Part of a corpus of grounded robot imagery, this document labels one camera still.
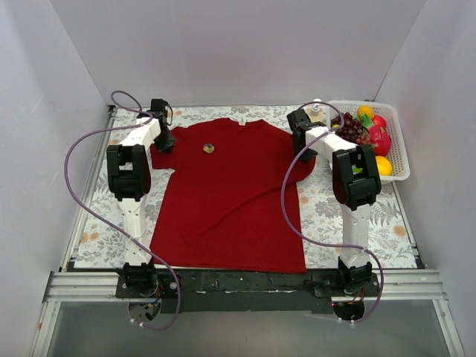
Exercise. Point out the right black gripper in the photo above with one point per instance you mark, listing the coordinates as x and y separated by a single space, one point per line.
302 149

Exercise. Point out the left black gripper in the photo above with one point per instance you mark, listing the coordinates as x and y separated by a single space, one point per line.
165 140

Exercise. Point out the round brooch badge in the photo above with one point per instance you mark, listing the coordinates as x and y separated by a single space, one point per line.
208 148

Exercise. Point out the red t-shirt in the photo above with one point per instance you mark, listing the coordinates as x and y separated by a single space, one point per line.
223 210

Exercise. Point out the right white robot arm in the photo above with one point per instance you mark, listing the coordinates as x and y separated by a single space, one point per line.
355 183

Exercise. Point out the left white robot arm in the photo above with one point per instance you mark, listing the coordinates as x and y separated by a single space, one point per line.
130 181

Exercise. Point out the beige pump soap bottle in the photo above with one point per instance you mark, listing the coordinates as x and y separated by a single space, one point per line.
316 111

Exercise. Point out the purple grape bunch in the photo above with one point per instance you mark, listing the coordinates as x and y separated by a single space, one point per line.
353 130

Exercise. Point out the orange fruit top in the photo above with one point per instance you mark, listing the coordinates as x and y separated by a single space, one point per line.
366 110

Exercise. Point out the red apple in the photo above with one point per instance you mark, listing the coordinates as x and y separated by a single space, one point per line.
379 121

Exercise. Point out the pink dragon fruit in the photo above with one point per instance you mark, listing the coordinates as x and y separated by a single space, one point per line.
380 140

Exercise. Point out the yellow orange fruit bottom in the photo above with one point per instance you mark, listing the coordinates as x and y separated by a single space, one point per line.
384 166

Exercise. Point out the white plastic basket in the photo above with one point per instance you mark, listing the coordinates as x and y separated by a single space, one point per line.
397 154

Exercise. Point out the floral table mat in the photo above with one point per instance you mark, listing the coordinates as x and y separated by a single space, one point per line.
101 246

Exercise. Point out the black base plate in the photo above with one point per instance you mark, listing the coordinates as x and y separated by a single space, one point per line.
320 288

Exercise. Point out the aluminium frame rail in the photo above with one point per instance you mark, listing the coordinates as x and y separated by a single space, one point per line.
396 284

